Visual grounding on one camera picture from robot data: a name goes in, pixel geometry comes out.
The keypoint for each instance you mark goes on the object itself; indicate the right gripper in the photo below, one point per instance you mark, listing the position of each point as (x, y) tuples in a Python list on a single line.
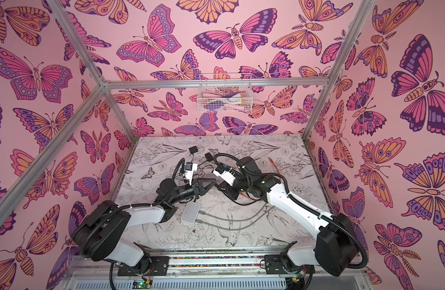
[(229, 185)]

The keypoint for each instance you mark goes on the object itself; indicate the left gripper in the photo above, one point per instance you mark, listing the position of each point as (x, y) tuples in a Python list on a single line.
[(196, 190)]

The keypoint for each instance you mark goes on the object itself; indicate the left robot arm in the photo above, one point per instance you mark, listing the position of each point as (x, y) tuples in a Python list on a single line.
[(100, 235)]

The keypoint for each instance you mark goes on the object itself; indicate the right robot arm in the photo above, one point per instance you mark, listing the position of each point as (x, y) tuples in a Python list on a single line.
[(336, 246)]

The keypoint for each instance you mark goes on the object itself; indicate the black power adapter near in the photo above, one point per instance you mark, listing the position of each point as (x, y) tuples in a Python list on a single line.
[(209, 157)]

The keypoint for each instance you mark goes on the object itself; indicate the black power adapter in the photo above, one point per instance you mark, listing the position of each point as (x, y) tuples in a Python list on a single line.
[(193, 150), (209, 157)]

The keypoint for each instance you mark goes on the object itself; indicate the black power adapter far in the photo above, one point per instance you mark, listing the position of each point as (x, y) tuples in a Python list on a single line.
[(193, 150)]

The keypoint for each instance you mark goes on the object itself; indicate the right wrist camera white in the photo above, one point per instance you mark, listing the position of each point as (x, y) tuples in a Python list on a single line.
[(225, 174)]

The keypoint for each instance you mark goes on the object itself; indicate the front aluminium rail base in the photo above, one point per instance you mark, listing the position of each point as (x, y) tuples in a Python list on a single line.
[(211, 270)]

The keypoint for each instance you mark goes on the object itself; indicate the white wire basket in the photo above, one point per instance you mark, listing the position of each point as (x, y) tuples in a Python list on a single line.
[(225, 92)]

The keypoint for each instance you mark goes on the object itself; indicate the aluminium frame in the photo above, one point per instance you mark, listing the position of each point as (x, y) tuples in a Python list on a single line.
[(103, 88)]

